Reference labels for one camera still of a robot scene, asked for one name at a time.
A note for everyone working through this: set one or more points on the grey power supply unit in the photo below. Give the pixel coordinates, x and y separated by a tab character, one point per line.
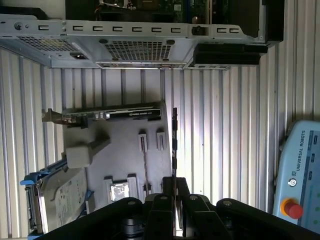
45	43

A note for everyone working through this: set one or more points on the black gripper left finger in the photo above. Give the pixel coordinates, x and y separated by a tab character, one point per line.
160	217

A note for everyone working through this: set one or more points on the hard disk in blue carrier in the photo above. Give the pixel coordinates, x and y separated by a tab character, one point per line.
65	197

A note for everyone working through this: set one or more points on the pale blue teach pendant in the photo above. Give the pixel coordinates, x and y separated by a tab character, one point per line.
300	175

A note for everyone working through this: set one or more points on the black PC case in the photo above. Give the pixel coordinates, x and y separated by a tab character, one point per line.
150	30

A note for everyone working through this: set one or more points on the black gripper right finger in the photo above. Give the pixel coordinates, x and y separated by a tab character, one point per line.
200	217

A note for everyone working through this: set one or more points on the RAM memory stick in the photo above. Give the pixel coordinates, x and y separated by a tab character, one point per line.
174	140

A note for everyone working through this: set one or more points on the silver CPU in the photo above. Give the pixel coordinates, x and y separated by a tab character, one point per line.
120	192

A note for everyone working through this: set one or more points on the graphics card with bracket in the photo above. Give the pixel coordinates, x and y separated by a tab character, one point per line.
130	113

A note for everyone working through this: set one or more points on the grey parts rack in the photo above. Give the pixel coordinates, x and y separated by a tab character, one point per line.
120	155

